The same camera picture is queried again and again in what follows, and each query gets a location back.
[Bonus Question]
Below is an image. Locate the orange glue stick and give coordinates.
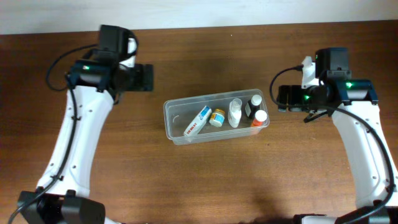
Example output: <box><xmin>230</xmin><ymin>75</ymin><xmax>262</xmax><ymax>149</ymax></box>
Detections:
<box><xmin>251</xmin><ymin>110</ymin><xmax>268</xmax><ymax>127</ymax></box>

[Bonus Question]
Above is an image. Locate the dark bottle with white cap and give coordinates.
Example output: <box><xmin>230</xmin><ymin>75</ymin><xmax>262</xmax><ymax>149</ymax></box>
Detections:
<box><xmin>245</xmin><ymin>95</ymin><xmax>262</xmax><ymax>119</ymax></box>

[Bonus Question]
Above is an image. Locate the white plastic bottle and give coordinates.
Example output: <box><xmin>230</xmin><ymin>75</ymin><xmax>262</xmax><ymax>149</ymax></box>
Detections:
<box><xmin>228</xmin><ymin>98</ymin><xmax>242</xmax><ymax>128</ymax></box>

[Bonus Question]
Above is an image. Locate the white Panadol medicine box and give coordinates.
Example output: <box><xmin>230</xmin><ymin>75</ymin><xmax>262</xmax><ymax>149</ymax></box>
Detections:
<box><xmin>183</xmin><ymin>106</ymin><xmax>212</xmax><ymax>136</ymax></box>

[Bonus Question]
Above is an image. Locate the small gold-lidded balm jar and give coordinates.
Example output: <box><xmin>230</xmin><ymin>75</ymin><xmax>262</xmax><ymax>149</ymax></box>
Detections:
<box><xmin>209</xmin><ymin>109</ymin><xmax>225</xmax><ymax>128</ymax></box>

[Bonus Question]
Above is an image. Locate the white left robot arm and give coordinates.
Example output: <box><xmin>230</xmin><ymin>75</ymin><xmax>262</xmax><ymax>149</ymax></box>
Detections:
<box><xmin>15</xmin><ymin>60</ymin><xmax>154</xmax><ymax>223</ymax></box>

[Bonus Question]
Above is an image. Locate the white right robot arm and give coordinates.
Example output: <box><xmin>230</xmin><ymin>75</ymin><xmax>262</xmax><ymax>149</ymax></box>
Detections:
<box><xmin>273</xmin><ymin>78</ymin><xmax>397</xmax><ymax>224</ymax></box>

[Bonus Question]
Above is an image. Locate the clear plastic container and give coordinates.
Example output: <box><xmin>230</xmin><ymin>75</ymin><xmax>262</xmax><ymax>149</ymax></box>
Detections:
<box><xmin>164</xmin><ymin>89</ymin><xmax>270</xmax><ymax>145</ymax></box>

